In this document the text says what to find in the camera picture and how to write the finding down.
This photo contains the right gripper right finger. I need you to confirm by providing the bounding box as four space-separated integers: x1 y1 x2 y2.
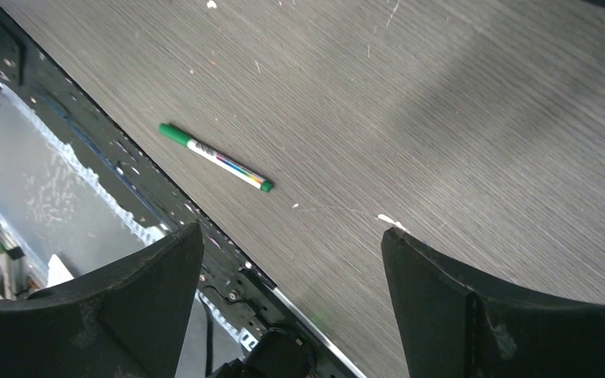
380 228 605 377

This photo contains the green whiteboard marker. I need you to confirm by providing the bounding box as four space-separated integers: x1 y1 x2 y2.
158 123 274 193

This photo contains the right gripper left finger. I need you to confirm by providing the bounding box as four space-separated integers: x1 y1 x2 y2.
0 224 204 377

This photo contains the aluminium slotted rail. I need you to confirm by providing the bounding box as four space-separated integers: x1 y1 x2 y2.
0 46 262 353

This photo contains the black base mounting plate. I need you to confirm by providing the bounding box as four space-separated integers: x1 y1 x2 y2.
0 7 361 377

